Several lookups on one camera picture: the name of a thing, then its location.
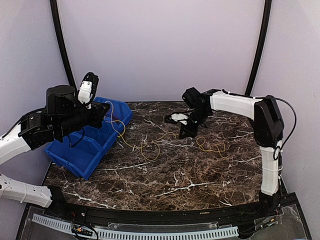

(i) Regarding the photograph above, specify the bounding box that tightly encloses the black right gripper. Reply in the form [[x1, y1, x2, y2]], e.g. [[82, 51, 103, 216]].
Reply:
[[178, 107, 210, 139]]

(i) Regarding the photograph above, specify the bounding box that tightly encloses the yellow cable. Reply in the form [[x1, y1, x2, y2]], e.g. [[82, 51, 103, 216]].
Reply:
[[195, 136, 230, 159], [104, 100, 181, 162]]

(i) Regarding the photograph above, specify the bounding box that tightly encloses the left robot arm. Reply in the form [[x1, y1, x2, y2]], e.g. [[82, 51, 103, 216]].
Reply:
[[0, 85, 110, 218]]

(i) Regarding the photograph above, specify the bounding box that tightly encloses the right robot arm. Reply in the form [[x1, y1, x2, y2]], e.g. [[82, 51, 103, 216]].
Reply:
[[179, 87, 284, 196]]

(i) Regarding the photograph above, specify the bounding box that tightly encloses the blue three-compartment plastic bin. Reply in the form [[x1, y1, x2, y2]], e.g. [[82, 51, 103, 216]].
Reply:
[[45, 96, 133, 180]]

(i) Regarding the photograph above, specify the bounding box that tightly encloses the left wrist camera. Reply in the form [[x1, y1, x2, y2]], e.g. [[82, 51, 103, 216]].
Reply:
[[77, 72, 99, 109]]

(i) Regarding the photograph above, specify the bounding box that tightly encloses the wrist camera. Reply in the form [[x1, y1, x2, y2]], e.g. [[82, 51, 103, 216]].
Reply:
[[77, 72, 99, 109], [181, 87, 201, 109]]

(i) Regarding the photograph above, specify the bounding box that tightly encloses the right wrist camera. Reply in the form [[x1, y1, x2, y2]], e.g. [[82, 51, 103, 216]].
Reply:
[[181, 87, 201, 109]]

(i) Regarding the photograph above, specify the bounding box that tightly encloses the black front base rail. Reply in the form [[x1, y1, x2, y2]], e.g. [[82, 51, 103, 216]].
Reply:
[[45, 193, 297, 232]]

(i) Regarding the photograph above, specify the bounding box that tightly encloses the white slotted cable duct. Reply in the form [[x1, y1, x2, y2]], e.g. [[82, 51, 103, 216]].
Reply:
[[31, 214, 239, 240]]

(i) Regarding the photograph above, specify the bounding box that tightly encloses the black enclosure frame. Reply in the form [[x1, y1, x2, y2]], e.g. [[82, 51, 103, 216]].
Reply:
[[49, 0, 272, 102]]

